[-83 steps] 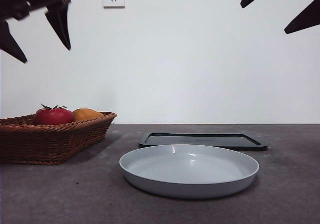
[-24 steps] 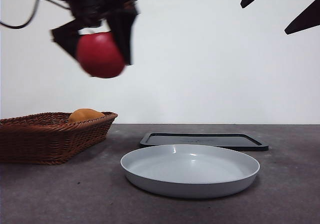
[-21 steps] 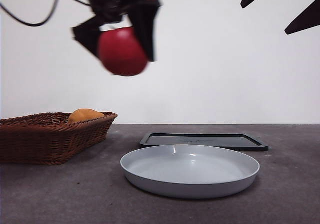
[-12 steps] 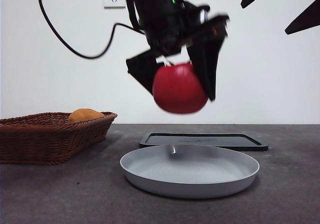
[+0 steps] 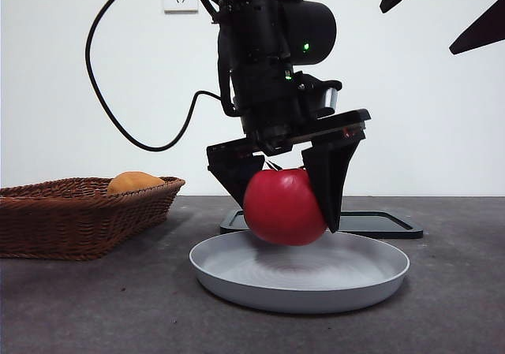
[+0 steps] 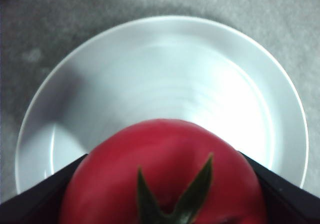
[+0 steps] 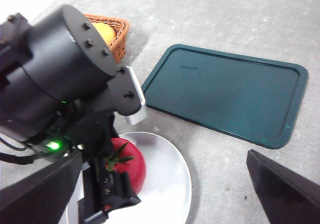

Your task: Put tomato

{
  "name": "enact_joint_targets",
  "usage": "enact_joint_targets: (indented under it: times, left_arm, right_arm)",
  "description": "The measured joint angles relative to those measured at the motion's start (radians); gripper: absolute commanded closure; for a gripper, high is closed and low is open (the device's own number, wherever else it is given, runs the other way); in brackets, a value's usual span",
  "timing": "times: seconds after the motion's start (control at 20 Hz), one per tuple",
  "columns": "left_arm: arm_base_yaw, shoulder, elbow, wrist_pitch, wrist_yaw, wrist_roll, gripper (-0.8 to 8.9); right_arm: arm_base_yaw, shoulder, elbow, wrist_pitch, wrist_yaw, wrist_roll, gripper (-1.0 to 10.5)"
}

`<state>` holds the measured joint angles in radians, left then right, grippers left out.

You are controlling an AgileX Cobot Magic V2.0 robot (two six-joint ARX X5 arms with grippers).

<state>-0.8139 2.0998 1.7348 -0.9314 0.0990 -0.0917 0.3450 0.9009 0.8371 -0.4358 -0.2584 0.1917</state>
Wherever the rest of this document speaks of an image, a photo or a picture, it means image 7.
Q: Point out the pale grey round plate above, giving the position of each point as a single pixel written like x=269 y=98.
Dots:
x=167 y=184

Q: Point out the dark rectangular tray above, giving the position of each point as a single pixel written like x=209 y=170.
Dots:
x=225 y=91

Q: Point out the red toy tomato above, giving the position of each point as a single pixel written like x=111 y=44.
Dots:
x=135 y=166

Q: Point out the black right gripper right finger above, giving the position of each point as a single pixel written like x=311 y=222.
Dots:
x=290 y=196

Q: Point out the pale grey left camera box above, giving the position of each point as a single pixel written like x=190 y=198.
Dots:
x=136 y=94

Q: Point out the yellow-orange toy potato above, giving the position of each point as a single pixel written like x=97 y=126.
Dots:
x=106 y=33

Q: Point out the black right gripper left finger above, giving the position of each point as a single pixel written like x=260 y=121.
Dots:
x=37 y=199

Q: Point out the brown woven wicker basket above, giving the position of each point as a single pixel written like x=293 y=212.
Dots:
x=121 y=42

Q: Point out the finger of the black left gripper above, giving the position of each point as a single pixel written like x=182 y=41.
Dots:
x=120 y=191
x=100 y=139

